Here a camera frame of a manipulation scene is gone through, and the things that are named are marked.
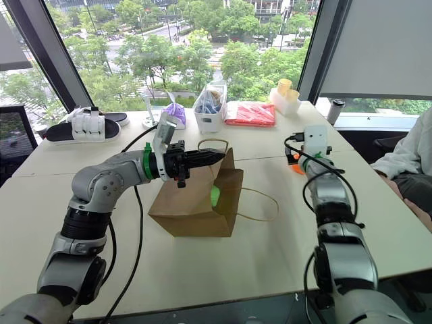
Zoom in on white plastic box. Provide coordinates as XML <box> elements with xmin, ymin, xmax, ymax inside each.
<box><xmin>269</xmin><ymin>86</ymin><xmax>302</xmax><ymax>117</ymax></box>

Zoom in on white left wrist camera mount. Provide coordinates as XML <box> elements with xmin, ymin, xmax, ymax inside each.
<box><xmin>151</xmin><ymin>112</ymin><xmax>178</xmax><ymax>182</ymax></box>

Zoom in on grey roller blind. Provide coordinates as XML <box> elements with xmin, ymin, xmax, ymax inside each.
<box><xmin>318</xmin><ymin>0</ymin><xmax>432</xmax><ymax>101</ymax></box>

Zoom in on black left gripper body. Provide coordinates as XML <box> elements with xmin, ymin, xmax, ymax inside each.
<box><xmin>163</xmin><ymin>139</ymin><xmax>191</xmax><ymax>189</ymax></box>

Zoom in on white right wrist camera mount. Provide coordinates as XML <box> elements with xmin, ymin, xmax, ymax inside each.
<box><xmin>303</xmin><ymin>125</ymin><xmax>333</xmax><ymax>157</ymax></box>

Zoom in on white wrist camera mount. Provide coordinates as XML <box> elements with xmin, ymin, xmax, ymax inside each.
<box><xmin>151</xmin><ymin>112</ymin><xmax>178</xmax><ymax>182</ymax></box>
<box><xmin>303</xmin><ymin>125</ymin><xmax>333</xmax><ymax>157</ymax></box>

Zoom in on orange plush toy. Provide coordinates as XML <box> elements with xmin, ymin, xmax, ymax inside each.
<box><xmin>290</xmin><ymin>153</ymin><xmax>307</xmax><ymax>176</ymax></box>

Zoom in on person in white shirt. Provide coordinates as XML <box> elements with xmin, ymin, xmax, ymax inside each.
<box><xmin>370</xmin><ymin>107</ymin><xmax>432</xmax><ymax>234</ymax></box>

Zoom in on grey thermos bottle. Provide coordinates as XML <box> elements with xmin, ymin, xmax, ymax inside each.
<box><xmin>326</xmin><ymin>98</ymin><xmax>346</xmax><ymax>127</ymax></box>

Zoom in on black mesh chair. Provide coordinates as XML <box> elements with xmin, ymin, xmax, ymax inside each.
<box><xmin>0</xmin><ymin>104</ymin><xmax>38</xmax><ymax>187</ymax></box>

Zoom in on blue items in clear bag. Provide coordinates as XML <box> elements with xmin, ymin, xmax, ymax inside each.
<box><xmin>196</xmin><ymin>88</ymin><xmax>224</xmax><ymax>115</ymax></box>

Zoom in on brown paper bag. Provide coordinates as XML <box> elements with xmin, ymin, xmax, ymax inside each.
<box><xmin>148</xmin><ymin>138</ymin><xmax>280</xmax><ymax>238</ymax></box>

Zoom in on green plush toy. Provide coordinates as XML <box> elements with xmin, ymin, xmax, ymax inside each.
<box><xmin>210</xmin><ymin>184</ymin><xmax>222</xmax><ymax>208</ymax></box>

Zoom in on dark window frame post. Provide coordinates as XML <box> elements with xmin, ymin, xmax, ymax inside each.
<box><xmin>2</xmin><ymin>0</ymin><xmax>95</xmax><ymax>114</ymax></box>
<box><xmin>296</xmin><ymin>0</ymin><xmax>354</xmax><ymax>106</ymax></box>

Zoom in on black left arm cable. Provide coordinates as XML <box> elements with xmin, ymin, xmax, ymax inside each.
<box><xmin>99</xmin><ymin>124</ymin><xmax>159</xmax><ymax>324</ymax></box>

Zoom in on red plastic packet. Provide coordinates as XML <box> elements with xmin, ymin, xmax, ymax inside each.
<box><xmin>223</xmin><ymin>101</ymin><xmax>277</xmax><ymax>128</ymax></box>

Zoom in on white round-base stand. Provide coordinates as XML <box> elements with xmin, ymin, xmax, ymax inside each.
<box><xmin>141</xmin><ymin>94</ymin><xmax>161</xmax><ymax>129</ymax></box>

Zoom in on white plastic basket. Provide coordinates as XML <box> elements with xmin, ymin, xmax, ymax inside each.
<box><xmin>192</xmin><ymin>80</ymin><xmax>228</xmax><ymax>135</ymax></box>

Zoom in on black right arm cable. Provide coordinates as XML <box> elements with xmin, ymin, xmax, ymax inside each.
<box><xmin>283</xmin><ymin>132</ymin><xmax>366</xmax><ymax>324</ymax></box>

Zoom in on purple plastic bag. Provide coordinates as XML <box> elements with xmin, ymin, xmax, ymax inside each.
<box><xmin>161</xmin><ymin>90</ymin><xmax>188</xmax><ymax>131</ymax></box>

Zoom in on black and white sandal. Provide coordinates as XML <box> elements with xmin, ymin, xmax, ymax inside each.
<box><xmin>45</xmin><ymin>106</ymin><xmax>122</xmax><ymax>146</ymax></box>
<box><xmin>107</xmin><ymin>111</ymin><xmax>131</xmax><ymax>128</ymax></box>

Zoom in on green left wrist clamp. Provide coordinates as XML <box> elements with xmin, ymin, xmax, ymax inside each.
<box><xmin>141</xmin><ymin>142</ymin><xmax>153</xmax><ymax>182</ymax></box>

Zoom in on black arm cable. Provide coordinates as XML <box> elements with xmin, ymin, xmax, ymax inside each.
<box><xmin>283</xmin><ymin>132</ymin><xmax>366</xmax><ymax>324</ymax></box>
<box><xmin>99</xmin><ymin>124</ymin><xmax>159</xmax><ymax>324</ymax></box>

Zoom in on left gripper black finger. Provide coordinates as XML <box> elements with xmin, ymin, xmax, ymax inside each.
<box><xmin>186</xmin><ymin>148</ymin><xmax>227</xmax><ymax>161</ymax></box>
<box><xmin>186</xmin><ymin>157</ymin><xmax>224</xmax><ymax>169</ymax></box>

